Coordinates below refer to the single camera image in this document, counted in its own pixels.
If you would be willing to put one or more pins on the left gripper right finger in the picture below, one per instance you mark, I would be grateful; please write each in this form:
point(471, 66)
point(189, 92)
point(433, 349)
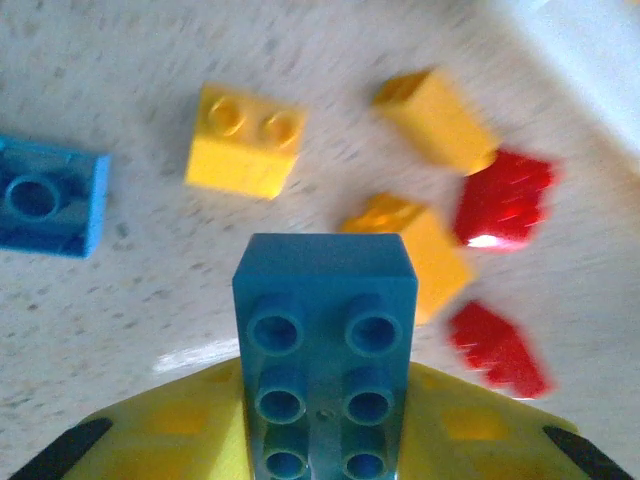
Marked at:
point(475, 440)

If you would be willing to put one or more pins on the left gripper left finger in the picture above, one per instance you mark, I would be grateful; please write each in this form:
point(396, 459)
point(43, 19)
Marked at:
point(175, 440)

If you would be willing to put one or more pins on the red lego brick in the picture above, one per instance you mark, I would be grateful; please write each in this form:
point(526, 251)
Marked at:
point(500, 200)
point(495, 350)

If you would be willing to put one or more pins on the yellow lego brick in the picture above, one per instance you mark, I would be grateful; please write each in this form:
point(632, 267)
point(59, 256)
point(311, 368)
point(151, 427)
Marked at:
point(440, 125)
point(435, 265)
point(240, 165)

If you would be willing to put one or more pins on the blue lego brick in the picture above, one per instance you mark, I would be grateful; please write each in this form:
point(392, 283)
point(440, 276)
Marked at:
point(325, 300)
point(50, 200)

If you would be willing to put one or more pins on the white plastic bin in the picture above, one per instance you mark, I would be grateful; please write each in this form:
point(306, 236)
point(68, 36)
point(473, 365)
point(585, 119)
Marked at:
point(590, 60)

